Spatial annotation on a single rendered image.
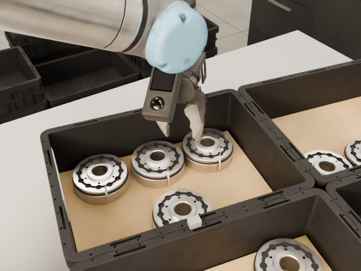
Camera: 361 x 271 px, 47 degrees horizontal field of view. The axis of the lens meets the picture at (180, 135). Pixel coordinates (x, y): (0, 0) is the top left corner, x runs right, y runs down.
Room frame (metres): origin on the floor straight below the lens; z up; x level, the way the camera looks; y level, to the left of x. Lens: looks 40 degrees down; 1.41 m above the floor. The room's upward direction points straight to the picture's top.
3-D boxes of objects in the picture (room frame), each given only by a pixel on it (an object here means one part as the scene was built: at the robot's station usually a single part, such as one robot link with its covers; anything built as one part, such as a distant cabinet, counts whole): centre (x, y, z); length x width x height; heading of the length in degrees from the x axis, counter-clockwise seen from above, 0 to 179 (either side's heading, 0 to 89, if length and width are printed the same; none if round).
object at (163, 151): (0.59, 0.04, 0.86); 0.05 x 0.05 x 0.01
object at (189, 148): (0.63, -0.05, 0.86); 0.10 x 0.10 x 0.01
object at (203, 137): (0.63, -0.05, 0.86); 0.05 x 0.05 x 0.01
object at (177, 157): (0.59, 0.04, 0.86); 0.10 x 0.10 x 0.01
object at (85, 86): (1.54, 0.41, 0.31); 0.40 x 0.30 x 0.34; 122
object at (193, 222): (0.38, -0.02, 0.94); 0.02 x 0.01 x 0.01; 111
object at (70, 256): (0.52, 0.02, 0.92); 0.40 x 0.30 x 0.02; 111
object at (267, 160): (0.52, 0.02, 0.87); 0.40 x 0.30 x 0.11; 111
